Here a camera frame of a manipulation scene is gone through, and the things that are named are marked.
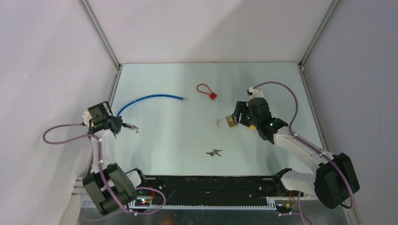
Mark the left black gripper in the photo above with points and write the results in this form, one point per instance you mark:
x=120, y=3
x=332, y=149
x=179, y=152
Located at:
x=118, y=123

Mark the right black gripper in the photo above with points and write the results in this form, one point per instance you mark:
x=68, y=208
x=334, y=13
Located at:
x=241, y=107

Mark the blue cable lock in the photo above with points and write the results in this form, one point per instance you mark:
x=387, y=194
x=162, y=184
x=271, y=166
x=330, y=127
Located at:
x=148, y=97

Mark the brass padlock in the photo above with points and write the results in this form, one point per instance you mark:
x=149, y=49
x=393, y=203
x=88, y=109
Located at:
x=230, y=121

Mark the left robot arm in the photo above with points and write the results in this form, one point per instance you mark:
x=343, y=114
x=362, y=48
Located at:
x=108, y=186

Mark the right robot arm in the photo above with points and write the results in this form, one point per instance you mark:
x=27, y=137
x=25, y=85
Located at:
x=332, y=179

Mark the silver key bunch front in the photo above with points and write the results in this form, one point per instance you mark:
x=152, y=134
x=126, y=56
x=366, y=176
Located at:
x=214, y=152

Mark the left circuit board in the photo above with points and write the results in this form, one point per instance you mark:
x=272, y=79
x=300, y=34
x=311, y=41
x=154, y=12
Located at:
x=142, y=202

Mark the circuit board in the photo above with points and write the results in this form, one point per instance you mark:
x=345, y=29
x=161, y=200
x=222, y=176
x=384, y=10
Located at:
x=142, y=202
x=287, y=206

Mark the right circuit board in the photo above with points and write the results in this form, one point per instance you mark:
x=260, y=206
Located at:
x=287, y=206

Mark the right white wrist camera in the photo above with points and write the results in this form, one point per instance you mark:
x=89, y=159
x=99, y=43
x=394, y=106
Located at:
x=254, y=93

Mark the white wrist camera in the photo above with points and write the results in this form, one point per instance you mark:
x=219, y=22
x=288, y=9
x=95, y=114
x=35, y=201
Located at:
x=254, y=93
x=86, y=117

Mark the red cable padlock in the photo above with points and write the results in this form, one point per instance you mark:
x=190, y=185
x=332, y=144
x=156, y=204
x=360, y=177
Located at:
x=205, y=89

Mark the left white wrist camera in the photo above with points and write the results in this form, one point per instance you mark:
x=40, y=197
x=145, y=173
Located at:
x=86, y=117

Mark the left aluminium frame post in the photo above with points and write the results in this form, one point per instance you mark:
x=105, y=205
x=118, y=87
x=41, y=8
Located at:
x=93, y=20

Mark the aluminium frame post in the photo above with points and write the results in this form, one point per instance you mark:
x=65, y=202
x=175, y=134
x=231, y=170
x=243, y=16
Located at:
x=318, y=33
x=93, y=20

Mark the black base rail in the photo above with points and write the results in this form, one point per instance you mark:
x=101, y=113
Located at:
x=219, y=191

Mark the right aluminium frame post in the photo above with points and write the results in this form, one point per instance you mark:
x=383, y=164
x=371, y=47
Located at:
x=318, y=33

